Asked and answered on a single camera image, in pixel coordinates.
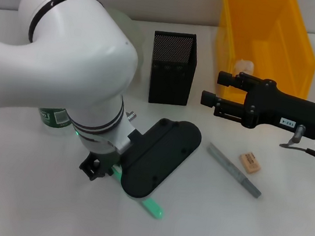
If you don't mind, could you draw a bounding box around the clear water bottle green label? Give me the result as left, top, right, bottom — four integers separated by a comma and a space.
35, 104, 75, 138

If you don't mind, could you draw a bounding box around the green toothbrush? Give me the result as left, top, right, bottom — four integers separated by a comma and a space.
105, 166, 170, 221

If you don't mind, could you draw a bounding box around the right wrist connector cable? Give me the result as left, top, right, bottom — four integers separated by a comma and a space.
276, 122, 315, 167

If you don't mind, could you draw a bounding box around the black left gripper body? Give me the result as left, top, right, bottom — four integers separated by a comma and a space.
85, 146, 124, 178

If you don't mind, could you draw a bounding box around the green glass fruit plate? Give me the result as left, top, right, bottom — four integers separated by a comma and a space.
101, 8, 151, 74

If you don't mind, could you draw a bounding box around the white paper ball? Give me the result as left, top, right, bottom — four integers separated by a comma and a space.
234, 58, 256, 77

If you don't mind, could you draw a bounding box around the black mesh pen holder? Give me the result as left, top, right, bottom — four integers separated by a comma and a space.
144, 28, 201, 109

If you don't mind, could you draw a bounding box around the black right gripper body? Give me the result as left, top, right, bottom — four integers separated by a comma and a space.
239, 76, 315, 140

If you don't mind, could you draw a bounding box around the beige eraser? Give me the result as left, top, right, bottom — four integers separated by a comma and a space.
237, 151, 264, 177

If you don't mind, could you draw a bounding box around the yellow plastic bin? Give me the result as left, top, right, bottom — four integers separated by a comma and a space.
205, 0, 315, 121

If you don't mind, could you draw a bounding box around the grey pen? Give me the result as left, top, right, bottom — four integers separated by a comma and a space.
200, 141, 268, 200

